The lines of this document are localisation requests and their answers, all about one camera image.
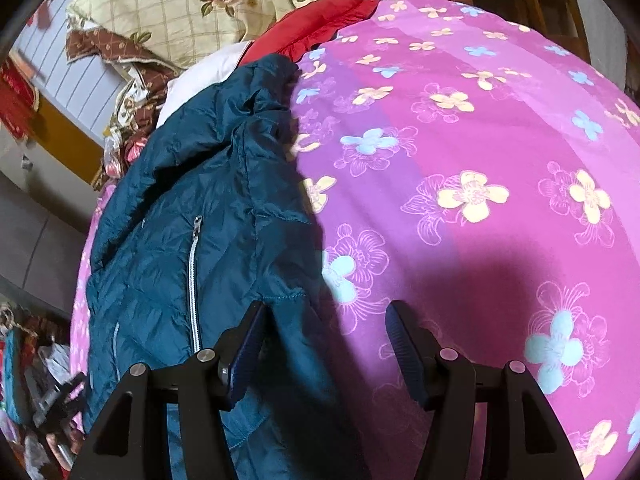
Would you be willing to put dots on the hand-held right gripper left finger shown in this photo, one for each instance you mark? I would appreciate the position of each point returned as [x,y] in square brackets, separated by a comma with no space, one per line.
[247,350]

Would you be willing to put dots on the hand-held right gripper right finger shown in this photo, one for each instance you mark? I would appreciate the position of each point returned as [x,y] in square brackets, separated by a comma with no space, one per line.
[410,355]

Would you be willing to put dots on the teal puffer jacket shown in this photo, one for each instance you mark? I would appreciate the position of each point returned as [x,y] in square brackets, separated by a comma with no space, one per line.
[165,240]

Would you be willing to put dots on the pink floral bed sheet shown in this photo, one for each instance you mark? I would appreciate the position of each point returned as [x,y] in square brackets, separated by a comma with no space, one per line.
[450,135]

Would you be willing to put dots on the white pillow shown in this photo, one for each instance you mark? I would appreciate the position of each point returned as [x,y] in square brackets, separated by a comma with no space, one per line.
[210,67]

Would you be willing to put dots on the red fringed hanging cloth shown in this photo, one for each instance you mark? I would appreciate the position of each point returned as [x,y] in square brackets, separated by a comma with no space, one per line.
[15,95]

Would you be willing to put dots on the brown patterned blanket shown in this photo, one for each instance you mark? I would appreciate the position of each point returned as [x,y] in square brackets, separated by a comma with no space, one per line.
[115,45]

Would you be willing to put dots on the red garment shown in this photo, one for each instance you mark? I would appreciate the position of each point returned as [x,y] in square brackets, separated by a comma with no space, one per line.
[310,20]

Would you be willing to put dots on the cream floral quilt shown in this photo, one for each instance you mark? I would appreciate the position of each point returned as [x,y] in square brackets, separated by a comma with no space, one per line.
[165,5]

